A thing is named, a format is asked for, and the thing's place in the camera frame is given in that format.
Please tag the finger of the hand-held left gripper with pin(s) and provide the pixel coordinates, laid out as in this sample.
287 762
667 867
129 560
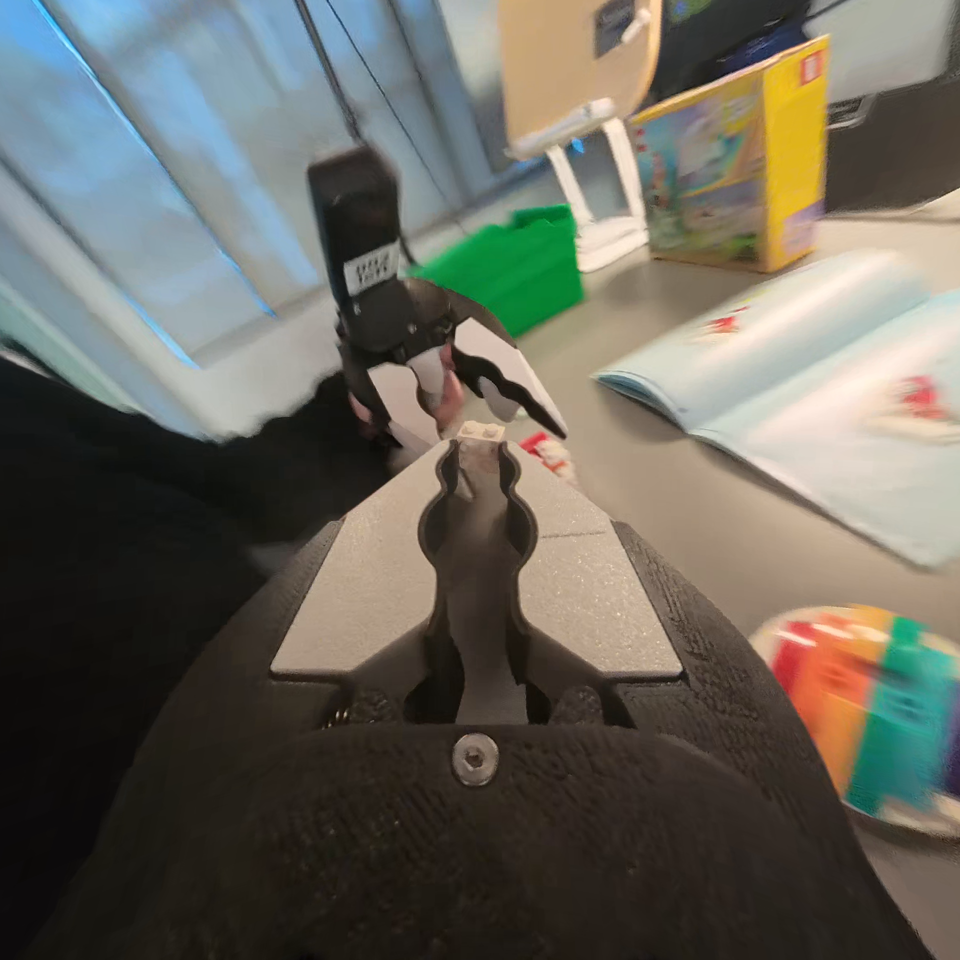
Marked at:
397 405
517 367

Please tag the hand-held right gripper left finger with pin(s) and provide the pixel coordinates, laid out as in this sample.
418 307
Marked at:
360 592

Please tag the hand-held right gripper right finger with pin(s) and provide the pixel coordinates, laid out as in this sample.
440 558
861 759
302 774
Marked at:
592 600

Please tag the white lego brick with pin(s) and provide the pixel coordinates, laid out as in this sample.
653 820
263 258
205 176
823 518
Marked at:
480 439

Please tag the red and white lego model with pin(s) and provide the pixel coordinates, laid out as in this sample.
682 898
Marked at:
549 452

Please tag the green plastic bin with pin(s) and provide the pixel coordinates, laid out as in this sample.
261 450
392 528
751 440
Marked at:
510 270

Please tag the person's left forearm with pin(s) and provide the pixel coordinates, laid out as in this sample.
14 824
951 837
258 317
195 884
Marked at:
112 525

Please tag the yellow lego box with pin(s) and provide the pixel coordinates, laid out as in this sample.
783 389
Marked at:
720 172

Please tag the rainbow round lego build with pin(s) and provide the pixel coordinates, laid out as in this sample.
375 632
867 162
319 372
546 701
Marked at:
862 712

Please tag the person's left hand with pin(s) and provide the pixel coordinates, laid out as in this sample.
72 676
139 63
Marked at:
452 401

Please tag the beige wooden board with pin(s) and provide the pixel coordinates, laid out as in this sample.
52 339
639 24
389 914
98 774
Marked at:
570 67

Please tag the light blue open instruction booklet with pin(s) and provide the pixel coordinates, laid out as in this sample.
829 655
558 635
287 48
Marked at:
787 390

